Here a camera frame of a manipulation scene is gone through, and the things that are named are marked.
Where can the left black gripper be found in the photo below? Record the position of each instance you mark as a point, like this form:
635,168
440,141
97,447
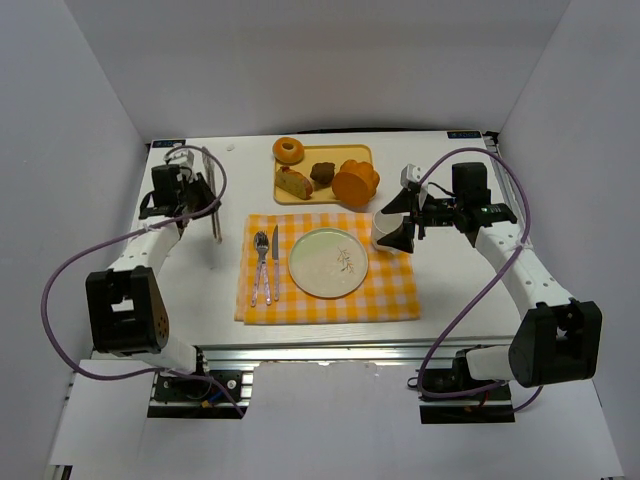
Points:
197,190

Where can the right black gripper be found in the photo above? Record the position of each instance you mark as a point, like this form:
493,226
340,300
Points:
417,218

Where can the white ceramic mug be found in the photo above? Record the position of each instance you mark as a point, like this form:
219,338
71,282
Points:
383,225

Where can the brown chocolate muffin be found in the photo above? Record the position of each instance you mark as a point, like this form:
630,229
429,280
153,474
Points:
322,174

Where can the sliced loaf bread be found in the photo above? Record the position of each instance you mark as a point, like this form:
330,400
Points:
294,183

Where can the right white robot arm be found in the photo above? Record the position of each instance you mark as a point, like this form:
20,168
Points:
558,338

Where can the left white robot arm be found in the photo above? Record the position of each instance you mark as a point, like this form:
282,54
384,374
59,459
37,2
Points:
127,314

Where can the large orange bundt cake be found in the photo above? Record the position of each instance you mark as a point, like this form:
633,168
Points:
355,184

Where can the left blue table label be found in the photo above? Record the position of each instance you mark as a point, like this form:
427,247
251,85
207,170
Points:
167,143

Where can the blue table label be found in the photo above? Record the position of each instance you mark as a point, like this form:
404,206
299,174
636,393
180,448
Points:
463,134
167,143

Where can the green white ceramic plate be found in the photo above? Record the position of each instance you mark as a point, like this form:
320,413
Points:
328,263

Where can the right blue table label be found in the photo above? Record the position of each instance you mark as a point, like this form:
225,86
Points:
463,134

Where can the yellow plastic tray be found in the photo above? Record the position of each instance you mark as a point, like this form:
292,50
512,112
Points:
336,154

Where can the yellow checkered cloth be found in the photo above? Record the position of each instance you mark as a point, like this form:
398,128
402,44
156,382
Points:
388,293

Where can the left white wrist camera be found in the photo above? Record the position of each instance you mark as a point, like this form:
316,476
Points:
183,158

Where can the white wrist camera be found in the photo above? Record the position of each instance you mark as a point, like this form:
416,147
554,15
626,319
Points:
411,177
183,158

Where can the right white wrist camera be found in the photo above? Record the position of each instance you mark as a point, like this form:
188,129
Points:
411,177

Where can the pink handled knife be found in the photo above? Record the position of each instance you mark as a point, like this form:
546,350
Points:
275,260

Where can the ring doughnut bread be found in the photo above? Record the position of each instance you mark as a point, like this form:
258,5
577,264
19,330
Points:
288,150

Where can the aluminium frame rail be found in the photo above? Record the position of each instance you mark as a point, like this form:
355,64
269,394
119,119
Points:
239,356

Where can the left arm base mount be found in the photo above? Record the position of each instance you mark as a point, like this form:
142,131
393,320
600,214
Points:
179,398

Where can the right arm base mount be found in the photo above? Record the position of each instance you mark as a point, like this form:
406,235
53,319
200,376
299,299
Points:
441,401

